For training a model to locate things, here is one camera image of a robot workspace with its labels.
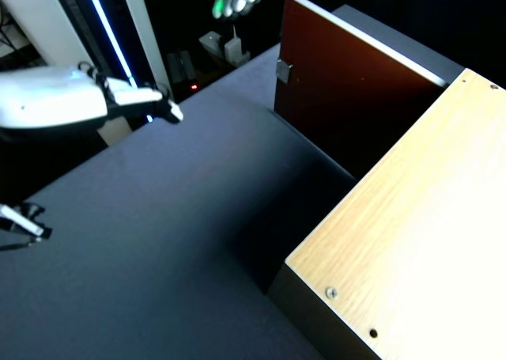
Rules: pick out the hinged cabinet door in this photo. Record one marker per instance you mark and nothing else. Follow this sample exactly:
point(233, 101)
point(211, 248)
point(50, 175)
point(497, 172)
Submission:
point(348, 79)

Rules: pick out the light wood cabinet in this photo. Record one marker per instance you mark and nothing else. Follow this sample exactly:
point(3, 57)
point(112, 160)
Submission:
point(415, 217)

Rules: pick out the grey spiked holder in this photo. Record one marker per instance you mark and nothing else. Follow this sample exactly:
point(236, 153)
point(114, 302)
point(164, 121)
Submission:
point(236, 49)

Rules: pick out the beige block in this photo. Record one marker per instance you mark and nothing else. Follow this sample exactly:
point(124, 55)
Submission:
point(114, 132)

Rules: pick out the black power box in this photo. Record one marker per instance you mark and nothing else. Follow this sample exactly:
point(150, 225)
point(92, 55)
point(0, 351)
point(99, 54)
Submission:
point(182, 67)

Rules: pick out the white robot column with light strip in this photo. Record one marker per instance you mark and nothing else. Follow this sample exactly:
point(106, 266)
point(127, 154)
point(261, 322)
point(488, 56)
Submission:
point(138, 20)

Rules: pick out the grey table cloth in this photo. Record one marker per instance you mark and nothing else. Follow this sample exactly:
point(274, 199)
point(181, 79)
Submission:
point(158, 257)

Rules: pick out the grey bracket block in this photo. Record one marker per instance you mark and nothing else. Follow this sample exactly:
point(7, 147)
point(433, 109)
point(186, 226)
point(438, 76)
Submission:
point(211, 43)

